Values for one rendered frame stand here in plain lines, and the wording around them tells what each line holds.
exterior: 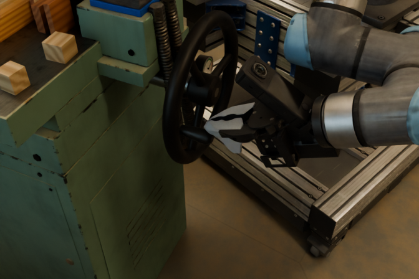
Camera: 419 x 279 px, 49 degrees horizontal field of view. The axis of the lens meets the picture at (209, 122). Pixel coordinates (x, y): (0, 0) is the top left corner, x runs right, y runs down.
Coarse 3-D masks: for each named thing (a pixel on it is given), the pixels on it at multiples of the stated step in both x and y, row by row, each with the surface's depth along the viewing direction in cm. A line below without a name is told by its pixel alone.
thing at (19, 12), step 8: (24, 0) 84; (8, 8) 81; (16, 8) 81; (24, 8) 83; (0, 16) 79; (8, 16) 80; (16, 16) 82; (24, 16) 84; (32, 16) 86; (0, 24) 79; (8, 24) 81; (16, 24) 82; (24, 24) 84; (0, 32) 80; (8, 32) 81; (0, 40) 80
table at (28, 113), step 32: (32, 32) 83; (0, 64) 75; (32, 64) 75; (64, 64) 75; (96, 64) 82; (128, 64) 80; (0, 96) 69; (32, 96) 69; (64, 96) 76; (0, 128) 67; (32, 128) 71
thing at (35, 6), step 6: (42, 0) 81; (36, 6) 79; (42, 6) 80; (36, 12) 80; (42, 12) 80; (36, 18) 81; (42, 18) 80; (36, 24) 82; (42, 24) 81; (42, 30) 82; (48, 30) 83
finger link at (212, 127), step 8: (232, 120) 70; (240, 120) 68; (208, 128) 72; (216, 128) 70; (224, 128) 69; (232, 128) 68; (240, 128) 67; (232, 144) 72; (240, 144) 71; (240, 152) 72
